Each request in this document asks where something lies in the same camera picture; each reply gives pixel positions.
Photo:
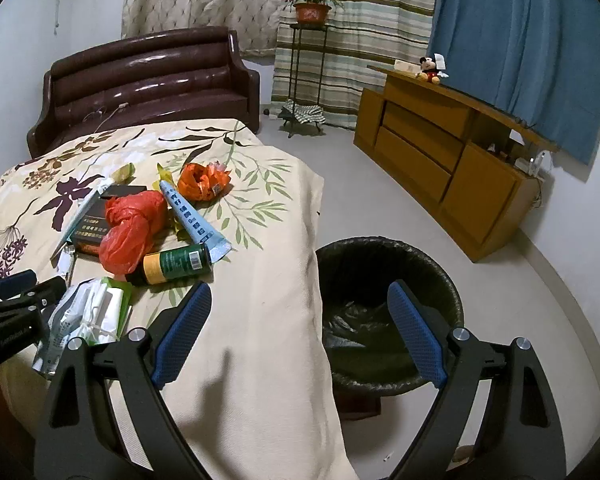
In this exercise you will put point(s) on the dark brown leather sofa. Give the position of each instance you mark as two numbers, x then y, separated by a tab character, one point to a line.
180	74

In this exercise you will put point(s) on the red plastic bag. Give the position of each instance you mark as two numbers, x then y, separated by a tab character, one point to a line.
133	222

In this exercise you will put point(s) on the black metal plant stand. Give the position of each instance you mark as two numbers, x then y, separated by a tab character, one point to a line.
306	70

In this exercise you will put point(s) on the orange plastic bag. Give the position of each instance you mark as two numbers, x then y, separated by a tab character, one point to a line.
199	183

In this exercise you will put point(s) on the black wicker trash bin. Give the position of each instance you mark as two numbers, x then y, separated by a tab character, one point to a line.
362	268

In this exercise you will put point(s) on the small cardboard box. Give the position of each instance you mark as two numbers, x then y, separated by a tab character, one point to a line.
411	69

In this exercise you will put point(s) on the black trash bag liner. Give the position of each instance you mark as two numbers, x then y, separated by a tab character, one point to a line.
365	350

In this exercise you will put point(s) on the light blue paper tube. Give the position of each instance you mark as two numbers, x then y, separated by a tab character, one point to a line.
196	226

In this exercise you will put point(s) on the yellow green snack wrapper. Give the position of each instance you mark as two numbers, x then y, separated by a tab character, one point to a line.
124	174

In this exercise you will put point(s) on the Mickey Mouse plush toy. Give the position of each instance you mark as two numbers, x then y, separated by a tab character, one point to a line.
430	70

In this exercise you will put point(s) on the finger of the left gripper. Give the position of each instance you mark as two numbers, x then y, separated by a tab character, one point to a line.
16	284
42	295

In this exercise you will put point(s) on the striped curtain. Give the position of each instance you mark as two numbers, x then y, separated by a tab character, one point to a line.
360	33

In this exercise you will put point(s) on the checkered cloth on stand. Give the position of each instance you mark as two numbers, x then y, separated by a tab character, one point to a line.
302	114

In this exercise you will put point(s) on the yellow foil wrapper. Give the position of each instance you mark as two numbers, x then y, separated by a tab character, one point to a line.
164	174

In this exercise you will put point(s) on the blue curtain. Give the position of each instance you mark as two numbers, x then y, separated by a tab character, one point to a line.
535	60

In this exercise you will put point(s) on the floral beige tablecloth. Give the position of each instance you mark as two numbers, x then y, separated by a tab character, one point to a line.
254	398

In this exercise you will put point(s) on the dark printed box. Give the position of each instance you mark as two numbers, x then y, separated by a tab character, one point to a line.
93	227

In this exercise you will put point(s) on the green white wipes pack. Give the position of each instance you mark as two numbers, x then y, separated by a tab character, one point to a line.
105	311

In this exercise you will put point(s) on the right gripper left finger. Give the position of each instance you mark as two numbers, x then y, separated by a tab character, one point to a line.
79	436

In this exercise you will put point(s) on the wooden TV cabinet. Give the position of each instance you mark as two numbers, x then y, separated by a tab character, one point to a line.
455	155

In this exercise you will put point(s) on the white teal toothpaste box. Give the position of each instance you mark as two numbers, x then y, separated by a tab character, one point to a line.
84	205

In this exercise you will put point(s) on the green can yellow cap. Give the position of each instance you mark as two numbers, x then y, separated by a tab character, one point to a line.
171	265

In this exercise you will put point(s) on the white router on cabinet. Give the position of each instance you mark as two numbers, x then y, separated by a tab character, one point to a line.
535	165

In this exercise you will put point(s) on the potted plant orange pot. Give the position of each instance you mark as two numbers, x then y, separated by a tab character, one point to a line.
312	12

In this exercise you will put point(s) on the silver foil wrapper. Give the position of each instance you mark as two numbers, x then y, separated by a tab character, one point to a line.
60	324

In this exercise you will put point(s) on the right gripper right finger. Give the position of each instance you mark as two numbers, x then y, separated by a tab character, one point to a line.
520	436

